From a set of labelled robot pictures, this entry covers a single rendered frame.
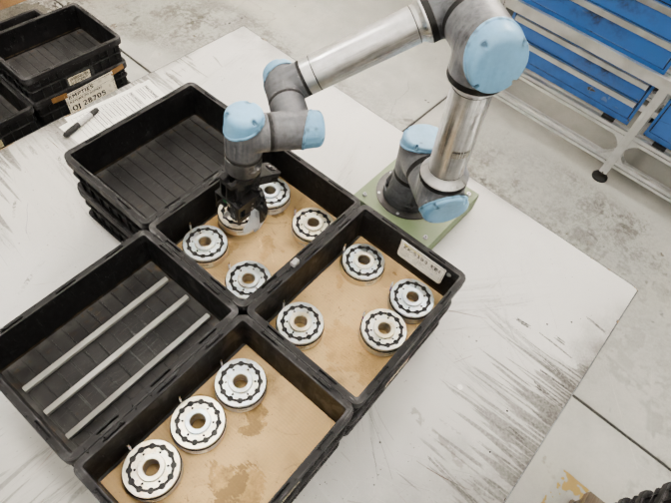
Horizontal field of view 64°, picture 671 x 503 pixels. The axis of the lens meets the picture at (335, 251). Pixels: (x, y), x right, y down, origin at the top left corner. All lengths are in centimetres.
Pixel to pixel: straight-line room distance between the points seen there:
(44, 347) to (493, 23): 106
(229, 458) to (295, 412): 15
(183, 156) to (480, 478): 107
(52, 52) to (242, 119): 157
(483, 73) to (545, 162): 202
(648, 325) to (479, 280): 126
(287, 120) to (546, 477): 158
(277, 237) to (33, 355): 58
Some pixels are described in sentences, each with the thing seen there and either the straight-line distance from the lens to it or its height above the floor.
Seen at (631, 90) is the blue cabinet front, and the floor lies 48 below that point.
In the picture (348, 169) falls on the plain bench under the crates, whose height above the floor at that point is 70.
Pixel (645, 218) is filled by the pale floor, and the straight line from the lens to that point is 306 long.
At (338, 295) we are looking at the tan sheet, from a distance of 125.
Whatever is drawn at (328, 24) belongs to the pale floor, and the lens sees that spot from 354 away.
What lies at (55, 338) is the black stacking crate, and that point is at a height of 83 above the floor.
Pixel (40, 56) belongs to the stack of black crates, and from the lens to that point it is 251.
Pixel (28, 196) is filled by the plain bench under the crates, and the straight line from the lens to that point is 170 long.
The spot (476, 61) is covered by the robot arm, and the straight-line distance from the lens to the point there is 103.
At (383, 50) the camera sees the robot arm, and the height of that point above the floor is 127.
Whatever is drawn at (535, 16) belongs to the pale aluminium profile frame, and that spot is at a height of 59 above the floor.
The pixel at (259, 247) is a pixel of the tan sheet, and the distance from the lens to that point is 132.
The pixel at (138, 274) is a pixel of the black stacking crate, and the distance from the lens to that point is 131.
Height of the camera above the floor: 191
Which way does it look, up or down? 55 degrees down
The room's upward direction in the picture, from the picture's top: 11 degrees clockwise
